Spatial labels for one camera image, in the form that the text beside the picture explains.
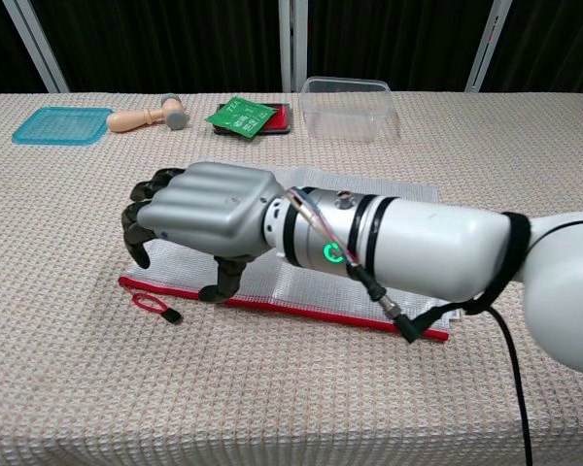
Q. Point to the clear mesh zipper pouch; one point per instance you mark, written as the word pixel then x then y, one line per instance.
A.
pixel 291 286

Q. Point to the blue plastic lid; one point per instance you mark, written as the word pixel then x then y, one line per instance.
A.
pixel 60 126

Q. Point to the clear plastic container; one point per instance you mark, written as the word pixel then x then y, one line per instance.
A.
pixel 350 114

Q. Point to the black curtain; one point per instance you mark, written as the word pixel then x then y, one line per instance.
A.
pixel 0 53
pixel 165 43
pixel 393 39
pixel 558 48

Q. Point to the white slanted frame post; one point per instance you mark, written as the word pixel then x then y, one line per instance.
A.
pixel 36 46
pixel 488 46

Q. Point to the dark red tray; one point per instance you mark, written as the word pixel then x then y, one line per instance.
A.
pixel 283 119

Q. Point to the white upright frame post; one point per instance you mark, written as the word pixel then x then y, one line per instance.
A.
pixel 293 46

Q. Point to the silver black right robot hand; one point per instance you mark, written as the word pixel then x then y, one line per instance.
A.
pixel 209 204

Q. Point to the green tea packet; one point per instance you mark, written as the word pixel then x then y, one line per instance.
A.
pixel 240 117

